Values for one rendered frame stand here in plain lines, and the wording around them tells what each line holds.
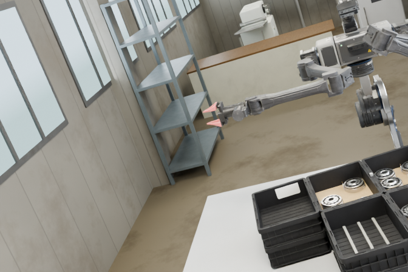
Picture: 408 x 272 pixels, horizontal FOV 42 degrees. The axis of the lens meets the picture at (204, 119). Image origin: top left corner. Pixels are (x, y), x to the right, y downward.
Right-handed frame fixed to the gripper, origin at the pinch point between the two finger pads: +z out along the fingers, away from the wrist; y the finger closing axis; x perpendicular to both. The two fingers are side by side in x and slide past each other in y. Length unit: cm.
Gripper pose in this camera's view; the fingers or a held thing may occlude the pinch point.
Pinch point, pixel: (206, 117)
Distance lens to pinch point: 259.7
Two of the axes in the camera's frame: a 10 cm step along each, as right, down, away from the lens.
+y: 3.2, 9.0, 3.0
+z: -9.3, 2.5, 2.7
